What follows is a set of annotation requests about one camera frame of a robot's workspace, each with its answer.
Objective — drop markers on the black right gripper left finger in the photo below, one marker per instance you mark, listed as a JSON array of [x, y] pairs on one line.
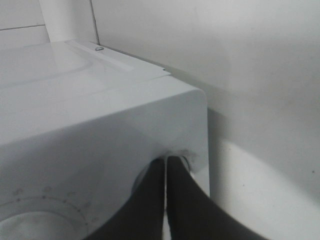
[[141, 217]]

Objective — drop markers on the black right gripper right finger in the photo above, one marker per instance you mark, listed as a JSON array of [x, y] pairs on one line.
[[192, 215]]

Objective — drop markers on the lower white microwave knob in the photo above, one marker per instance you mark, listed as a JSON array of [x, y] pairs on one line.
[[42, 218]]

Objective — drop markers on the white microwave oven body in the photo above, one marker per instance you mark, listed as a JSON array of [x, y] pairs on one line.
[[83, 122]]

